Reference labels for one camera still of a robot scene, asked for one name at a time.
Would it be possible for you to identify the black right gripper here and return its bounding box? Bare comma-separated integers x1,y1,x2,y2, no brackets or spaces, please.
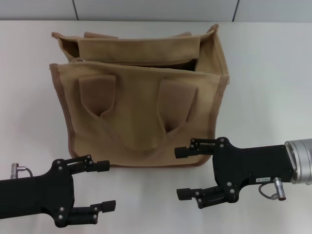
174,137,294,210

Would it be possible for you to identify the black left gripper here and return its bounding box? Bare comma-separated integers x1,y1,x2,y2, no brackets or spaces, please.
0,154,117,229

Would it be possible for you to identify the khaki canvas food bag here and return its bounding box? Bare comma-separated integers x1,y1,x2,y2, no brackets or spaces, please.
49,23,231,169

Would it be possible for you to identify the left gripper cable with plug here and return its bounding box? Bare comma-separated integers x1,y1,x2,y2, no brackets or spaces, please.
10,162,34,181

